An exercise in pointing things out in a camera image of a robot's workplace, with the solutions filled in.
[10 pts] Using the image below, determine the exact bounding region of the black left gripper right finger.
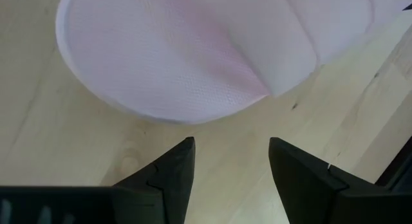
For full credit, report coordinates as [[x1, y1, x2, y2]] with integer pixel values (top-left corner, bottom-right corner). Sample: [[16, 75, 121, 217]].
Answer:
[[268, 136, 350, 224]]

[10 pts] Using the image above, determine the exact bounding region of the pink slide sandal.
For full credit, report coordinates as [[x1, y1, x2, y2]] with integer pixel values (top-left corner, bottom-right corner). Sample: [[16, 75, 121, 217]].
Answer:
[[55, 0, 412, 126]]

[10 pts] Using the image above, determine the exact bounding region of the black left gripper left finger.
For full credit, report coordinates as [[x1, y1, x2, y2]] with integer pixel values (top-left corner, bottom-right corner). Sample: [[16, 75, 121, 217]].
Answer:
[[112, 136, 196, 224]]

